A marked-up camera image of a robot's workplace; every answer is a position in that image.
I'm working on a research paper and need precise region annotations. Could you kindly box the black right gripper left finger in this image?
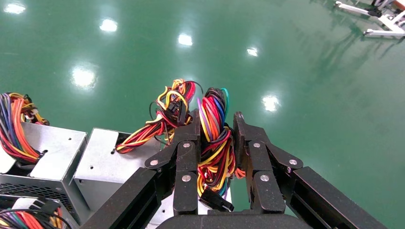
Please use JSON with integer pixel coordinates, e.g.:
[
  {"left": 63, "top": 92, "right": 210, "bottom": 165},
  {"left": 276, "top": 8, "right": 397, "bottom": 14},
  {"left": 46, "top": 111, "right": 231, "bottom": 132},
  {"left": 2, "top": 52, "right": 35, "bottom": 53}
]
[{"left": 80, "top": 109, "right": 202, "bottom": 229}]

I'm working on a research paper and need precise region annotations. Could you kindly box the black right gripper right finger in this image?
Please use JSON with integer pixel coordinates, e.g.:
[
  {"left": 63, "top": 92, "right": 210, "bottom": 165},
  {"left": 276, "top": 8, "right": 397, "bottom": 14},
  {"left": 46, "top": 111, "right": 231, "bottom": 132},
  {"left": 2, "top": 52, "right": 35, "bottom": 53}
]
[{"left": 232, "top": 111, "right": 388, "bottom": 229}]

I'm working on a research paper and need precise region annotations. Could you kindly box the white metal frame base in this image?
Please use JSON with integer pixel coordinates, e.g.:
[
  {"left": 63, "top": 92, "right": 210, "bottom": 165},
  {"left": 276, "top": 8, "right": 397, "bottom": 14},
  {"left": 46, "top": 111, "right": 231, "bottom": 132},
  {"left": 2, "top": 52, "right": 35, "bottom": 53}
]
[{"left": 333, "top": 0, "right": 405, "bottom": 39}]

